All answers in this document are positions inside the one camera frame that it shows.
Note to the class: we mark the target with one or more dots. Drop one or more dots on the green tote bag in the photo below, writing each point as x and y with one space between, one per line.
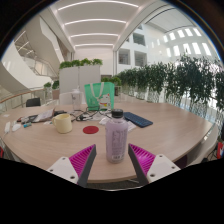
95 96

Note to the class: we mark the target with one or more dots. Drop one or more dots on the group of ceiling light strips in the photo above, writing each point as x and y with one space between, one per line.
95 21

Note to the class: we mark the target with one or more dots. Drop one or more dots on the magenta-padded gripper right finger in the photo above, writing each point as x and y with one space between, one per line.
143 160

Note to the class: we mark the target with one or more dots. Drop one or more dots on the black office chair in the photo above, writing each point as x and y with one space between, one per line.
33 102

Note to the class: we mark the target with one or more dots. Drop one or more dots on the row of green hedge plants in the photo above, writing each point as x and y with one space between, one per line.
180 80

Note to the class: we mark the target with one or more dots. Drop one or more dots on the small teal object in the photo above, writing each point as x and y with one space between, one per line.
27 125

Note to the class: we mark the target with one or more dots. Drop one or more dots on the flat round red coaster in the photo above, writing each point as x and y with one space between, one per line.
90 130

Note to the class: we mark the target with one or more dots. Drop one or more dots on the pale yellow mug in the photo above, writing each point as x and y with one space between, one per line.
62 124

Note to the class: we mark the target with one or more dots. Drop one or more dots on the open booklet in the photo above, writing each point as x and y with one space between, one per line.
43 116

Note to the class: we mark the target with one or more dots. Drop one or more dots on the white planter partition with plants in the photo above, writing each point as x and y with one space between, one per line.
80 78

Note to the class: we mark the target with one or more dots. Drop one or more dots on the black power adapter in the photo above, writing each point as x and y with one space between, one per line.
60 112

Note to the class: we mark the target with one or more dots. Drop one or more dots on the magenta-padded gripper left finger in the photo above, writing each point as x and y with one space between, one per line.
81 161

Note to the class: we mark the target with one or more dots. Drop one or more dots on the small white device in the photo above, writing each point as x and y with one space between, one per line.
7 127

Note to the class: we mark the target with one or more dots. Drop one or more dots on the dark blue keyboard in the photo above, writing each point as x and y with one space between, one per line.
138 119

